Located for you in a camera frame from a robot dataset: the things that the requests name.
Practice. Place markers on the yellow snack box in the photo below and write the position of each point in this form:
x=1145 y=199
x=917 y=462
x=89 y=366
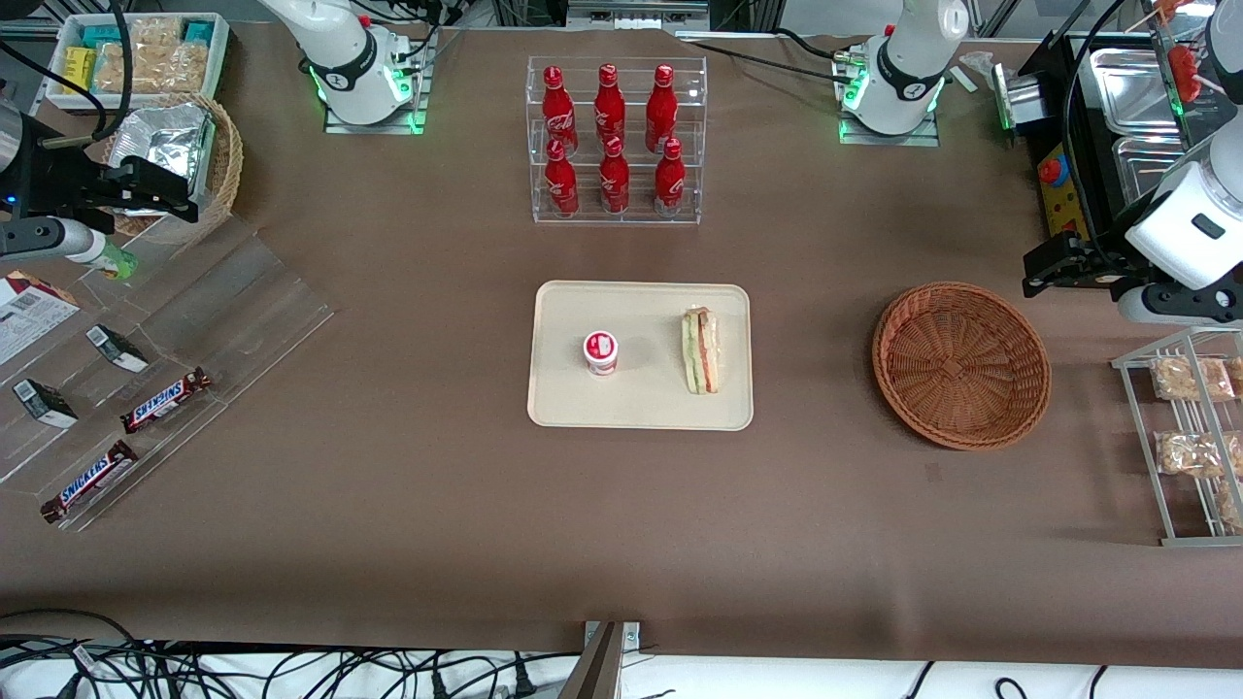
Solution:
x=80 y=70

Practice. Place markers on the white plastic bin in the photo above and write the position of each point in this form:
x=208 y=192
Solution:
x=218 y=58

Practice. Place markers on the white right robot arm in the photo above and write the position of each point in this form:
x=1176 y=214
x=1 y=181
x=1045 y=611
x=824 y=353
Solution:
x=350 y=58

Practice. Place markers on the red skewered snack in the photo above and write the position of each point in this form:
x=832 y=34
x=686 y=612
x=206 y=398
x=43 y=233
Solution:
x=1185 y=73

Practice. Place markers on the silver foil bag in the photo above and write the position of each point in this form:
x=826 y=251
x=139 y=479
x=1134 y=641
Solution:
x=165 y=136

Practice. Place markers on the green white bottle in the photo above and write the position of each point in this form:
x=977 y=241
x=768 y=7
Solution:
x=115 y=260

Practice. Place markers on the clear acrylic bottle rack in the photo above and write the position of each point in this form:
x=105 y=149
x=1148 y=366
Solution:
x=636 y=209

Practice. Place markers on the light wicker basket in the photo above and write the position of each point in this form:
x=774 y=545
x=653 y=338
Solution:
x=225 y=165

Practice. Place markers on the aluminium arm base plate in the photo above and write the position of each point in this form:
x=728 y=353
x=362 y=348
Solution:
x=889 y=139
x=418 y=107

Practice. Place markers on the grey metal post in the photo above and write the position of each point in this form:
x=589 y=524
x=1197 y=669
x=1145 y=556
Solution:
x=597 y=670

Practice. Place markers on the small black white box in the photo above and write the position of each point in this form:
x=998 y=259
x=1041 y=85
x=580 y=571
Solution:
x=44 y=403
x=117 y=348

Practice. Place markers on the red white yogurt cup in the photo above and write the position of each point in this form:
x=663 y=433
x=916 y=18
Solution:
x=600 y=351

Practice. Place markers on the brown wicker basket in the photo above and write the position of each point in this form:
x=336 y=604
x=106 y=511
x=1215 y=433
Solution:
x=957 y=379

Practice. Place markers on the teal snack box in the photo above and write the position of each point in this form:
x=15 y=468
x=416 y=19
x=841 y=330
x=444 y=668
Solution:
x=100 y=37
x=199 y=32

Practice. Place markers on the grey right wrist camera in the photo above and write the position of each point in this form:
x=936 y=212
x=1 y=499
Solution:
x=44 y=239

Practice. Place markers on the clear acrylic stepped display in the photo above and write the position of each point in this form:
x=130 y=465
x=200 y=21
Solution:
x=243 y=311

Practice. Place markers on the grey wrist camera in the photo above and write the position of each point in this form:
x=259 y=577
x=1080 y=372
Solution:
x=1175 y=305
x=44 y=239

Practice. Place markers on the white printed carton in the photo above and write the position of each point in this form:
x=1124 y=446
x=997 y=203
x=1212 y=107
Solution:
x=29 y=320

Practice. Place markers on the steel food pan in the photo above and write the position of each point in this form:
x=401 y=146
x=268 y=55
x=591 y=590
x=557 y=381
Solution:
x=1146 y=160
x=1131 y=92

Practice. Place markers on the triangular sandwich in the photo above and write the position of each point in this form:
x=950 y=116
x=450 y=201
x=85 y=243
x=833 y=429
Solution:
x=701 y=349

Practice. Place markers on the silver metal box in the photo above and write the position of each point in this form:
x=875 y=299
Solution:
x=1020 y=97

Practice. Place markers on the clear plastic wrapper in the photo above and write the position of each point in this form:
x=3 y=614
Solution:
x=979 y=66

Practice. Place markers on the black food warmer machine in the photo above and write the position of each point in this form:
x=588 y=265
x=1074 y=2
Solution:
x=1054 y=209

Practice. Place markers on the red cola bottle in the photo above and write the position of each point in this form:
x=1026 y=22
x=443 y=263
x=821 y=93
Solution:
x=669 y=184
x=614 y=183
x=609 y=105
x=561 y=184
x=661 y=107
x=555 y=109

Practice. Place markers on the brown Snickers bar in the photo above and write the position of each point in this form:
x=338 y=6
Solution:
x=89 y=482
x=165 y=400

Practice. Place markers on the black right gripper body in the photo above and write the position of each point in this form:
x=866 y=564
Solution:
x=50 y=177

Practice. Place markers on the beige plastic tray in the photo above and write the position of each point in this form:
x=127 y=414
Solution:
x=651 y=398

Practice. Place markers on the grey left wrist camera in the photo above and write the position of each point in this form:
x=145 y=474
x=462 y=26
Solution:
x=1175 y=305

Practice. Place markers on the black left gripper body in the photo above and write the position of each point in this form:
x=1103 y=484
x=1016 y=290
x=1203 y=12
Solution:
x=1095 y=263

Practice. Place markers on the clear bag of pastries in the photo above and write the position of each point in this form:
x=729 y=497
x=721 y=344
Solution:
x=1237 y=375
x=1231 y=505
x=1190 y=379
x=1190 y=454

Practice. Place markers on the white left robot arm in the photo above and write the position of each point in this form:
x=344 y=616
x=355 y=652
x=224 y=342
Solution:
x=908 y=68

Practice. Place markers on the clear cracker bag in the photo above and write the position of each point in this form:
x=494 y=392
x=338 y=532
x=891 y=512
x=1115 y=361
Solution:
x=146 y=44
x=146 y=78

